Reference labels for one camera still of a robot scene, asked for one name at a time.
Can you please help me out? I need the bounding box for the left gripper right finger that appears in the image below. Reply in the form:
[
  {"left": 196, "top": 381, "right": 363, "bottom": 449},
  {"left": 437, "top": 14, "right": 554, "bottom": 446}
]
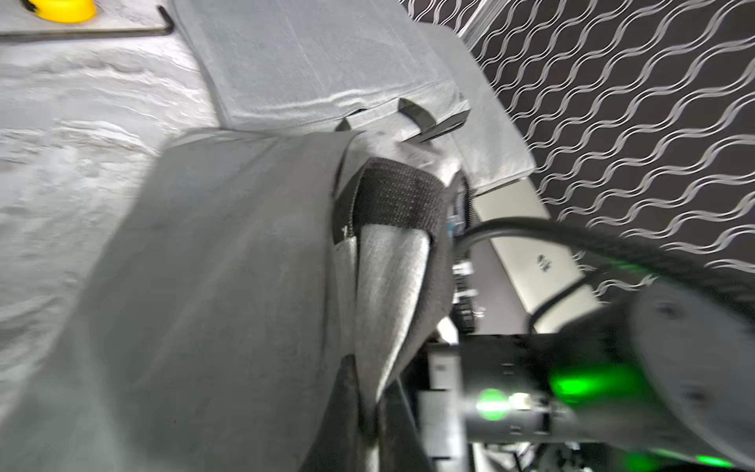
[{"left": 377, "top": 380, "right": 434, "bottom": 472}]

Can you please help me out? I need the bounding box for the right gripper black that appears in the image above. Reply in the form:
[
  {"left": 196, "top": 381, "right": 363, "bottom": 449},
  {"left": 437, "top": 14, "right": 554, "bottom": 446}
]
[{"left": 406, "top": 176, "right": 567, "bottom": 472}]

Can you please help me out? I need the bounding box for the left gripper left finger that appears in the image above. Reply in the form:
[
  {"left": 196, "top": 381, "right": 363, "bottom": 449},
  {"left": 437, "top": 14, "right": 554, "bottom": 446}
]
[{"left": 299, "top": 355, "right": 360, "bottom": 472}]

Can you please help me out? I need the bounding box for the grey zippered laptop bag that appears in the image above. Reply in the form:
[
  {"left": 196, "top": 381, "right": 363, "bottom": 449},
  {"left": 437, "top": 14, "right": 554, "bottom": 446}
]
[{"left": 418, "top": 23, "right": 536, "bottom": 195}]

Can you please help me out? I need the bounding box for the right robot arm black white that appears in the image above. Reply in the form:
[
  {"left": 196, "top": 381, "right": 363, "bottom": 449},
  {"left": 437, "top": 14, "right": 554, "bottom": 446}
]
[{"left": 417, "top": 183, "right": 754, "bottom": 471}]

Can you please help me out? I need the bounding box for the black hex key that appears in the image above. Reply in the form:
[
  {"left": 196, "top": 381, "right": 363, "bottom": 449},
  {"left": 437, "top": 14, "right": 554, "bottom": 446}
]
[{"left": 1, "top": 6, "right": 176, "bottom": 43}]

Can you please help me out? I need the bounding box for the yellow tape measure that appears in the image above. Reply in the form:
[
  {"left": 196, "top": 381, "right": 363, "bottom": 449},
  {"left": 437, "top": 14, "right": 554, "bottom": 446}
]
[{"left": 21, "top": 0, "right": 98, "bottom": 24}]

